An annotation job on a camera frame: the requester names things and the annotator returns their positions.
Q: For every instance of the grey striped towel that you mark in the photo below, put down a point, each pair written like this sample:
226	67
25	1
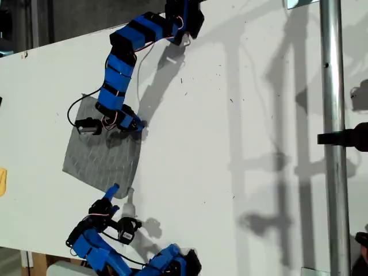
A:
97	161

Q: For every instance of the yellow object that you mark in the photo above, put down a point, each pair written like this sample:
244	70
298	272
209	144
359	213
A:
3	181

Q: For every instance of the small table edge clip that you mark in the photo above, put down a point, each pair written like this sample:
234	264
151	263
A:
24	54

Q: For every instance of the black clamp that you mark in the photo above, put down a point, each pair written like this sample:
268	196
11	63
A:
350	138

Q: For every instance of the person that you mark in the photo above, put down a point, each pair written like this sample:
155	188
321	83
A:
360	258

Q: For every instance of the black camera box white label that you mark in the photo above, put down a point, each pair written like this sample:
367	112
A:
126	231

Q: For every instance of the black camera box silver face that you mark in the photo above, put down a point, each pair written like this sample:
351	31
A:
87	126

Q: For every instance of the steel post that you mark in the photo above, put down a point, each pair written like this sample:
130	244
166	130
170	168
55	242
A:
335	86

